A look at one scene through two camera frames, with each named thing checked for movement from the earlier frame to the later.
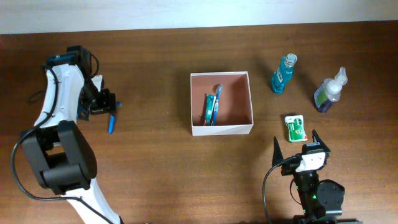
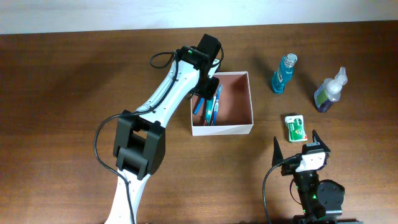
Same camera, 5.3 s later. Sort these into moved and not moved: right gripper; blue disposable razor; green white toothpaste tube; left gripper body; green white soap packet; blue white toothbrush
Moved: left gripper body; blue disposable razor
Not moved: green white toothpaste tube; right gripper; blue white toothbrush; green white soap packet
